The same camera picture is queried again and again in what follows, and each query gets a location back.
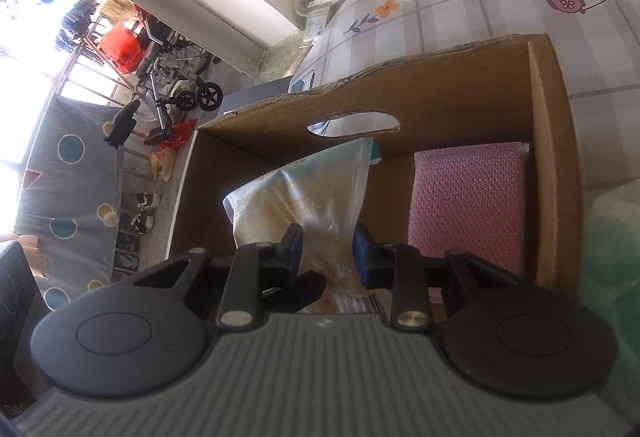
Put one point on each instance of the blue knitted hanging garment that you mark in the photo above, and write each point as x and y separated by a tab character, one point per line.
75	22

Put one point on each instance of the brown cardboard box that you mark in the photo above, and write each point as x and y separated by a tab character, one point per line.
450	87

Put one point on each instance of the folded wheelchair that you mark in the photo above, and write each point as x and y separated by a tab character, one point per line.
207	97

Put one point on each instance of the clear crinkled plastic bag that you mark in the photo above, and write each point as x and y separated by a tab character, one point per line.
310	187

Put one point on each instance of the clear plastic packets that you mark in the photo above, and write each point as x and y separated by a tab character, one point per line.
320	12

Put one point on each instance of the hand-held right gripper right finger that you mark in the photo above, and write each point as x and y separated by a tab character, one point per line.
362	254

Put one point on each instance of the small red plastic bag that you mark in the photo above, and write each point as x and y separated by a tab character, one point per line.
177	134

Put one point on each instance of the pale green soft item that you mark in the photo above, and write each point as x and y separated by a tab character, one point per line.
615	257

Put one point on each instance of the pink textured cloth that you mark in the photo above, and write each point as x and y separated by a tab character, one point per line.
465	197

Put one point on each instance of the dark grey board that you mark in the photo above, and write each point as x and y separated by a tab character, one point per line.
255	94

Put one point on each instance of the black and white shoe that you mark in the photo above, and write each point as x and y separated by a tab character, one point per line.
139	223
147	201

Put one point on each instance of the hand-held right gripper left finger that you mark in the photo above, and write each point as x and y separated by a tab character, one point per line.
295	249

